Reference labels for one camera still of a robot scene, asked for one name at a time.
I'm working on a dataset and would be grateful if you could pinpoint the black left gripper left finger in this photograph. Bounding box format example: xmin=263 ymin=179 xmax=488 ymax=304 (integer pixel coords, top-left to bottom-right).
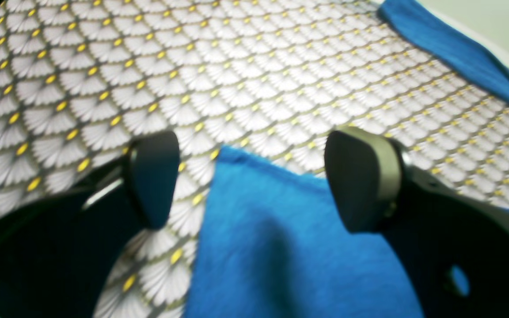
xmin=0 ymin=130 xmax=180 ymax=318

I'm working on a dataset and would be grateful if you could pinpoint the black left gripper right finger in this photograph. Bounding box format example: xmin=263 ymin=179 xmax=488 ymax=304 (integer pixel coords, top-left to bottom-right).
xmin=324 ymin=127 xmax=509 ymax=318

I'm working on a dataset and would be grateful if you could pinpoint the blue long-sleeve T-shirt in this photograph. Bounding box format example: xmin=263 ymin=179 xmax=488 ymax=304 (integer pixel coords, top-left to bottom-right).
xmin=184 ymin=0 xmax=509 ymax=318

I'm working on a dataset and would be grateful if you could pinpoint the fan-patterned table cloth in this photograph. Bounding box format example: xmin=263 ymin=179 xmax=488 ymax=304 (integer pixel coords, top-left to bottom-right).
xmin=0 ymin=0 xmax=509 ymax=318

